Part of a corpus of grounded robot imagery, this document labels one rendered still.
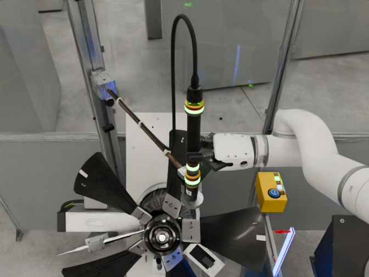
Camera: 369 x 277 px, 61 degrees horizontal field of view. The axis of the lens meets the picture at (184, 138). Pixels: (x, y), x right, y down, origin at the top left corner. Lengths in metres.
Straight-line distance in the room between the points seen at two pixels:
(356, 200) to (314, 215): 1.86
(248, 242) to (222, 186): 0.95
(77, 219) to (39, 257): 1.36
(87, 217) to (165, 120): 0.48
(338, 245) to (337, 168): 0.61
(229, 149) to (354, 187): 0.32
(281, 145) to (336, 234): 0.50
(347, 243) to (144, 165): 0.79
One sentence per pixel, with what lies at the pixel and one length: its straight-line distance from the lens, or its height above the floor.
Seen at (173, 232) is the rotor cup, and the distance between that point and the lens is 1.06.
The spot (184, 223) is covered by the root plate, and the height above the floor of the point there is 1.19.
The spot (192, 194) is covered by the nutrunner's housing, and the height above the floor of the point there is 1.40.
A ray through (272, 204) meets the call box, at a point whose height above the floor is 1.04.
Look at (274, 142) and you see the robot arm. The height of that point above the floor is 1.60.
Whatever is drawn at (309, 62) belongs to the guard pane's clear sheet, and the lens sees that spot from 1.58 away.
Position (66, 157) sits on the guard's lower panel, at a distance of 1.96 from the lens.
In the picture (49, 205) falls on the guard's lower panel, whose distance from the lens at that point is 2.38.
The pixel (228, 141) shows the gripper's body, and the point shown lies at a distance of 0.82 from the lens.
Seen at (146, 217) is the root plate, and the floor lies 1.23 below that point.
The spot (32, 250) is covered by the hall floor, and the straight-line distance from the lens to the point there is 2.67.
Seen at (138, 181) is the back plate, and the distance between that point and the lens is 1.31.
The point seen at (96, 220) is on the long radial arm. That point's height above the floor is 1.12.
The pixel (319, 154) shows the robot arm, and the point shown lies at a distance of 0.71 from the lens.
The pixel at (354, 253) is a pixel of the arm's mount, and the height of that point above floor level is 1.14.
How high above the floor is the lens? 2.13
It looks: 42 degrees down
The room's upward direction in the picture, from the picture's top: straight up
